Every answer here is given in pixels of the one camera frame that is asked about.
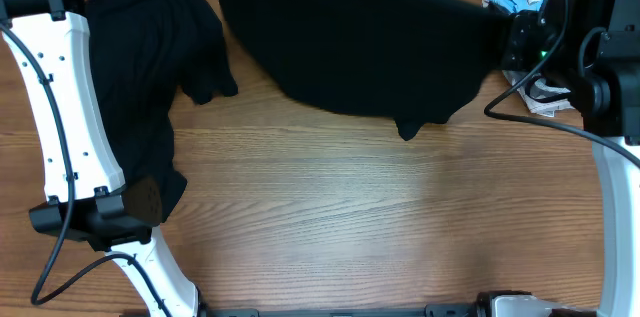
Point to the white mesh folded shirt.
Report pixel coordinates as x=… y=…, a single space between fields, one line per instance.
x=534 y=92

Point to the black t-shirt with logo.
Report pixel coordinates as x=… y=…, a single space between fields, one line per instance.
x=413 y=61

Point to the black shirt on pile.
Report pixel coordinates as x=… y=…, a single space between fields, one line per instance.
x=142 y=52

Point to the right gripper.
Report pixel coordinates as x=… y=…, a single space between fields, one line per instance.
x=519 y=26

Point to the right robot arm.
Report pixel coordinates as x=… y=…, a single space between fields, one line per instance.
x=591 y=47

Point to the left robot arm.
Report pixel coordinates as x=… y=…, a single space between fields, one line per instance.
x=86 y=196

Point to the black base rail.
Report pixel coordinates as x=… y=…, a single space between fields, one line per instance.
x=487 y=304

